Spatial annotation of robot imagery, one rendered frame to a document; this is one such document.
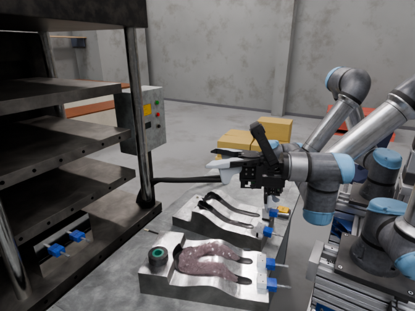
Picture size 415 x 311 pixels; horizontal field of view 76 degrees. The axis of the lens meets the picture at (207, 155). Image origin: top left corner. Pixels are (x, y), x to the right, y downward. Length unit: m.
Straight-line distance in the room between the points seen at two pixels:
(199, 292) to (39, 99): 0.97
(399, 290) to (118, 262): 1.07
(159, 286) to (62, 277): 0.46
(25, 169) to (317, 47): 6.87
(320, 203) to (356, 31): 6.69
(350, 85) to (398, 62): 6.05
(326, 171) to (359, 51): 6.65
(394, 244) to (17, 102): 1.30
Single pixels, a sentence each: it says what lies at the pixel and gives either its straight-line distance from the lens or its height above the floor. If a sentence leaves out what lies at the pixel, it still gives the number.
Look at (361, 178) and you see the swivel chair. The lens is 3.17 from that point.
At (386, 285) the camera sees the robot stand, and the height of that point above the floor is 1.04.
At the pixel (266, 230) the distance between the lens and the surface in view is 1.34.
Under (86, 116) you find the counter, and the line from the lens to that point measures 4.91.
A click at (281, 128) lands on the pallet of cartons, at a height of 0.60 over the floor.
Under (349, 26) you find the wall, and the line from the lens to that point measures 7.31.
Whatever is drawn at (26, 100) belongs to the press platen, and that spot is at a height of 1.53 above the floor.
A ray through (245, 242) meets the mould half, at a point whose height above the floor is 0.85.
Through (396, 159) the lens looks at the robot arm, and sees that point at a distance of 1.44.
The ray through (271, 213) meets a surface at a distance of 1.41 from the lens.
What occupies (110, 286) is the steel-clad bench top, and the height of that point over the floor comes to 0.80.
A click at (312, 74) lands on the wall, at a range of 7.41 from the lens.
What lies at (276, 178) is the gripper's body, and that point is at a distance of 0.68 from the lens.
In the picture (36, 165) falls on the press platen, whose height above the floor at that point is 1.28.
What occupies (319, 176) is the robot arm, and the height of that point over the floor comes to 1.43.
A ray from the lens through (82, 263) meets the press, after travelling 1.45.
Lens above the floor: 1.71
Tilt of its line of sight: 22 degrees down
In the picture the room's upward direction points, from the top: straight up
